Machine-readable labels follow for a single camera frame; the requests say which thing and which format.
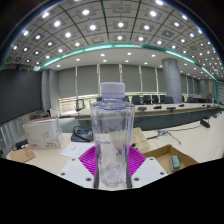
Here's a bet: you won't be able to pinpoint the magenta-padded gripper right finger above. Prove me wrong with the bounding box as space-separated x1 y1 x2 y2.
126 145 169 190

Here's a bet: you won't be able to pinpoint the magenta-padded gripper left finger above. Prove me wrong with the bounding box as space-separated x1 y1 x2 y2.
56 145 100 190

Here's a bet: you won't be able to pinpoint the clear plastic water bottle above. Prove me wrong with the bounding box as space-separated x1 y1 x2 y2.
89 81 136 189

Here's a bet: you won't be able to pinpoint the white paper sheet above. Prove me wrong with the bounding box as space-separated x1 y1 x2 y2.
59 141 95 160

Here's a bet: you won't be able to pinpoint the small beige open box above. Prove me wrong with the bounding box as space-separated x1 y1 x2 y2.
129 126 151 155

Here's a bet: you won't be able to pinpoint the open cardboard box red side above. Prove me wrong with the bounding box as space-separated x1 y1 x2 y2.
142 143 200 175

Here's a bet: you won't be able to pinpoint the black desk phone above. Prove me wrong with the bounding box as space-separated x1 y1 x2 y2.
70 125 95 144

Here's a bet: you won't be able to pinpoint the grey-green eraser block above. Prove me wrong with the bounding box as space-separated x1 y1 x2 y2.
169 154 182 171

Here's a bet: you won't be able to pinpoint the white cardboard box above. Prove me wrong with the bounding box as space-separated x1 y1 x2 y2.
22 116 64 151

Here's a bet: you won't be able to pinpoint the black office chairs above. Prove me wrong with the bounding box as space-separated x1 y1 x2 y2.
95 94 209 105

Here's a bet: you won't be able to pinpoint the black power strip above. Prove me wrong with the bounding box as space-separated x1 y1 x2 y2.
14 138 30 151

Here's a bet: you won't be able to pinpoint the ceiling lights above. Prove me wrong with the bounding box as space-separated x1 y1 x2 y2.
6 0 224 79

